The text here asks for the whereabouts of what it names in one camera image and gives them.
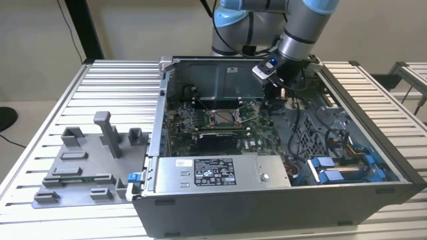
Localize silver CPU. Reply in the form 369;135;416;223
212;111;234;126

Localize thin wire locking lever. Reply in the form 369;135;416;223
190;95;210;112

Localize CPU socket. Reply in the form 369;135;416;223
205;108;244;130

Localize green motherboard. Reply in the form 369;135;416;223
164;97;288;158

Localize grey metal disk bay cage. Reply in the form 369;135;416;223
268;68;355;161

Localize metal slat side table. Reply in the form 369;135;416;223
387;61;427;101

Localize black graphics card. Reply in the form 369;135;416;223
192;131;240;155

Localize hard disk in blue carrier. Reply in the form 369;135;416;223
305;155;377;169
316;166;388;185

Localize grey power supply unit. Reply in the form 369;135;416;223
153;153;292;195

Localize black and silver PC case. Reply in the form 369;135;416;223
130;55;427;239

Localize grey parts rack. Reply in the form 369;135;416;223
30;110;152;210

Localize green RAM stick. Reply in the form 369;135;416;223
58;175;98;184

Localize black round stand base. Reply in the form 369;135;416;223
0;106;18;133

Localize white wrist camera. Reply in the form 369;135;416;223
250;57;280;82

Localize black cable with white clip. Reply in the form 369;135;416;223
181;84;197;101

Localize yellow red power wires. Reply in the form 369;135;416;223
327;128;356;158

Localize red black wire bundle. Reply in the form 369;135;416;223
282;154;303;179

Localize black vertical post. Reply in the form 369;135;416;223
64;0;105;61

